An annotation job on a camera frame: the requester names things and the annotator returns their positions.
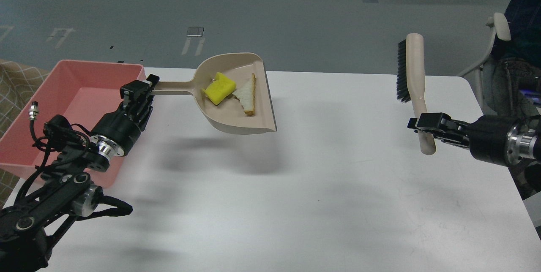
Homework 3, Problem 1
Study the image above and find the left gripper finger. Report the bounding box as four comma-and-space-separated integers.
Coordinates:
131, 95, 154, 131
120, 74, 160, 110

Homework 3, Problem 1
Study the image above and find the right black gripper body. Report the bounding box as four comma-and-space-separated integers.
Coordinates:
462, 115, 521, 166

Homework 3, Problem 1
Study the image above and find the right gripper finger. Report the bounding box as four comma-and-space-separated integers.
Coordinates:
415, 112, 470, 133
407, 118, 470, 149

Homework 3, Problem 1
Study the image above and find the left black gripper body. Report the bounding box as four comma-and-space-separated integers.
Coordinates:
90, 106, 143, 157

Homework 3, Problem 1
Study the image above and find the beige hand brush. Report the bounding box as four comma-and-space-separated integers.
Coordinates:
396, 33, 436, 155

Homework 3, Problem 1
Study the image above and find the yellow sponge piece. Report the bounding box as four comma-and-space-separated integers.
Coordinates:
202, 72, 237, 105

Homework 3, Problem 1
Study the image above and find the beige plastic dustpan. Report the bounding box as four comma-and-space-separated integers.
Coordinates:
153, 52, 277, 135

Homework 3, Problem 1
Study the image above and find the white bread slice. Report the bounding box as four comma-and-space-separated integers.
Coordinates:
232, 73, 257, 117

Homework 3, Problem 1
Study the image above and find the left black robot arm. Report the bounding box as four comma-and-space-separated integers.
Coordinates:
0, 74, 160, 272

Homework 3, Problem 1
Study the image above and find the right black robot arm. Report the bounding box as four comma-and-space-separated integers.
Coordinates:
407, 113, 540, 168

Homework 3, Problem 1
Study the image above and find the pink plastic bin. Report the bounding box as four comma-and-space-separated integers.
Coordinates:
0, 60, 146, 178

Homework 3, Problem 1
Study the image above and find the seated person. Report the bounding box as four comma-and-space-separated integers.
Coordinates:
482, 0, 540, 118

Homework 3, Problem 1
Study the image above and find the metal floor plate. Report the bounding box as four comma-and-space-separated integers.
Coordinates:
186, 26, 205, 38

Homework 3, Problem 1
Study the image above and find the white office chair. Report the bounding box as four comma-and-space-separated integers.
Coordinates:
456, 12, 541, 116

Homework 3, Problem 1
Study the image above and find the beige checkered cloth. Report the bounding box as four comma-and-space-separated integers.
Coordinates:
0, 57, 50, 210

